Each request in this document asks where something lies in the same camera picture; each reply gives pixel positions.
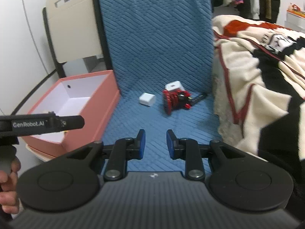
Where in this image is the blue textured chair cover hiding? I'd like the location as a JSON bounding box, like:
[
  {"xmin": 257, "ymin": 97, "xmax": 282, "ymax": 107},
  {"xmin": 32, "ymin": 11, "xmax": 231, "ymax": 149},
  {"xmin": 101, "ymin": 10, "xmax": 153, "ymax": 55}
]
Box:
[{"xmin": 99, "ymin": 0, "xmax": 220, "ymax": 172}]

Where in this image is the pink cardboard box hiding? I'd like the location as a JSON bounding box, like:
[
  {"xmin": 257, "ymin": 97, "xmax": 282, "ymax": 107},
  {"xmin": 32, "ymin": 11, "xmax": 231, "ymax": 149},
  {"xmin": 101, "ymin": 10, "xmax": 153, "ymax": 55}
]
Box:
[{"xmin": 23, "ymin": 70, "xmax": 120, "ymax": 161}]

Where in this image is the white dresser with items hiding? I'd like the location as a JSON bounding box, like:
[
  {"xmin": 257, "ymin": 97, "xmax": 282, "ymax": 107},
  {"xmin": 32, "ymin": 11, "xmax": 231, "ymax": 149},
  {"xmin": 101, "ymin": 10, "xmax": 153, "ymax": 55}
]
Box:
[{"xmin": 284, "ymin": 3, "xmax": 305, "ymax": 33}]

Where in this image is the small white charger cube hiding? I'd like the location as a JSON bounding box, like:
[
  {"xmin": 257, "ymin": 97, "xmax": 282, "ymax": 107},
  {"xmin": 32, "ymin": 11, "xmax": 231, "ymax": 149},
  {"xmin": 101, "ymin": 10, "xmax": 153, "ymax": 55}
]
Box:
[{"xmin": 139, "ymin": 93, "xmax": 156, "ymax": 106}]

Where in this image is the red black tripod ball head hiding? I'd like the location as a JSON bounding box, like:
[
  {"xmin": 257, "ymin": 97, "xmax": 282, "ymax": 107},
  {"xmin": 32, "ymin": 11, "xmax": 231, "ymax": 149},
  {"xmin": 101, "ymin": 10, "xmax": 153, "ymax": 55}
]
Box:
[{"xmin": 162, "ymin": 90, "xmax": 192, "ymax": 115}]

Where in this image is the black usb stick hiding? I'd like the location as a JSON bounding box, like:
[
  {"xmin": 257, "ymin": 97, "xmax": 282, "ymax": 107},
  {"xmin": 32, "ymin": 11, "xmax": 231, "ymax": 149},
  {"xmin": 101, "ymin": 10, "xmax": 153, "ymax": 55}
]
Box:
[{"xmin": 190, "ymin": 93, "xmax": 207, "ymax": 106}]

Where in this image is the floral lace bed cover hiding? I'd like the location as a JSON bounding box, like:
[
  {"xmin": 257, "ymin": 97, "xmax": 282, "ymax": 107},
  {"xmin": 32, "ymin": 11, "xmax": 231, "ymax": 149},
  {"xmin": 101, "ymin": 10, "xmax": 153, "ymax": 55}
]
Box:
[{"xmin": 212, "ymin": 57, "xmax": 242, "ymax": 146}]

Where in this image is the person's left hand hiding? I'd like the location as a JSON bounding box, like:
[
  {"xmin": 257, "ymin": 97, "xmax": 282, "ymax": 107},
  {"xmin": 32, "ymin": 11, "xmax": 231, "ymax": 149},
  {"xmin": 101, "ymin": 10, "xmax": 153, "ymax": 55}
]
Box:
[{"xmin": 0, "ymin": 157, "xmax": 21, "ymax": 214}]

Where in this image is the white charger with port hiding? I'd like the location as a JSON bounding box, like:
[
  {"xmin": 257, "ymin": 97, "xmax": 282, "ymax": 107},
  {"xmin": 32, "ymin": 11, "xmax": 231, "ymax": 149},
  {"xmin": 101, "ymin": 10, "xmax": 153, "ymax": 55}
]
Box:
[{"xmin": 165, "ymin": 81, "xmax": 185, "ymax": 92}]

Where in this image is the red white black blanket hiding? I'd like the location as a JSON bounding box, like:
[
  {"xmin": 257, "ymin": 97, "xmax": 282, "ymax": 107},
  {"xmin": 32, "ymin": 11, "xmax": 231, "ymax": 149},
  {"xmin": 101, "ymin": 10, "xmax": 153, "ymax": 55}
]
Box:
[{"xmin": 211, "ymin": 15, "xmax": 305, "ymax": 162}]

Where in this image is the beige chair backrest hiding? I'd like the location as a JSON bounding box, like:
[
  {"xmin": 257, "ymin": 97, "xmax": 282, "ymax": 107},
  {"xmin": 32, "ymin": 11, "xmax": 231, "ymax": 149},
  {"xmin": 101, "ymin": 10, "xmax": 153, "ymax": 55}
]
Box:
[{"xmin": 42, "ymin": 0, "xmax": 113, "ymax": 78}]

